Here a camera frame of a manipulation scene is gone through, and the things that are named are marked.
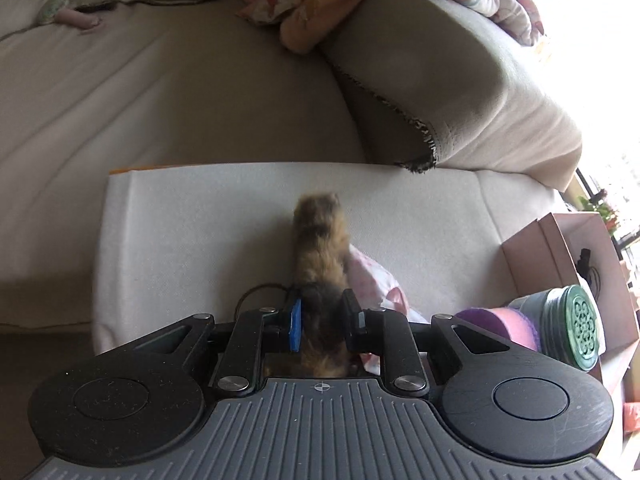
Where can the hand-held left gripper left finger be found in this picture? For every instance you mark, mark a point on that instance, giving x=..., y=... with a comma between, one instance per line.
x=295, y=322

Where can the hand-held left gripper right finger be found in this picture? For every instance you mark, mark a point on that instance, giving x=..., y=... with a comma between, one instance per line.
x=350, y=317

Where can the brown furry plush toy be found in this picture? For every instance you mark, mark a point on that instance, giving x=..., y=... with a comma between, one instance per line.
x=320, y=250

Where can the pink cardboard box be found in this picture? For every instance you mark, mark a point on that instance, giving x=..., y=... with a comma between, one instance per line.
x=540, y=250

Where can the pink white cloth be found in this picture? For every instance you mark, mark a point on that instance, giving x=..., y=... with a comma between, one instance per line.
x=372, y=280

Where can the purple felt pad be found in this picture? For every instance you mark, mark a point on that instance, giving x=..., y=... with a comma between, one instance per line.
x=470, y=319

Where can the pink round pad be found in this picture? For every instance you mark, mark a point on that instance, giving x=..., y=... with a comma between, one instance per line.
x=510, y=329

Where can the green lid glass jar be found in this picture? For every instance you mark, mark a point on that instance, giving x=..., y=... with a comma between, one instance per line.
x=580, y=327

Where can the beige sofa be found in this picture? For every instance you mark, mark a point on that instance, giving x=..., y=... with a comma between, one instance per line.
x=150, y=85

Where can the pink floral blanket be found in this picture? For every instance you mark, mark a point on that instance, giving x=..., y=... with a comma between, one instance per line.
x=300, y=5

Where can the small pink cloth item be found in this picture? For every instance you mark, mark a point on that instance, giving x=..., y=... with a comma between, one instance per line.
x=80, y=20

